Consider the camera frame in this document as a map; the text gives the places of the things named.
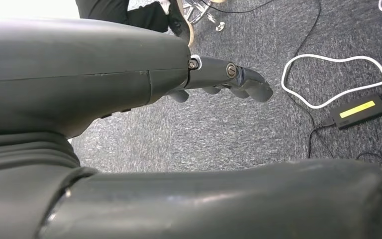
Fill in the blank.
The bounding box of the person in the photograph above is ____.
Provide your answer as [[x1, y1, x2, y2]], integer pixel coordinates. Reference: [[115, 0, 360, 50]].
[[76, 0, 195, 47]]

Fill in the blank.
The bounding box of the chrome chair base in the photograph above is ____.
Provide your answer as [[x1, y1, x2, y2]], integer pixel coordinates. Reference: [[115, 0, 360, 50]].
[[182, 0, 226, 33]]

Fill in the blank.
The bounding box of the black power adapter yellow label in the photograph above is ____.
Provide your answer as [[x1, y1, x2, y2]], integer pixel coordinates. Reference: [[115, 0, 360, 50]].
[[328, 93, 382, 130]]

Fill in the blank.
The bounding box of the black laptop power cable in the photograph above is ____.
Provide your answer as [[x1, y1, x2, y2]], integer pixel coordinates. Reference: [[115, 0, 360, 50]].
[[285, 0, 336, 159]]

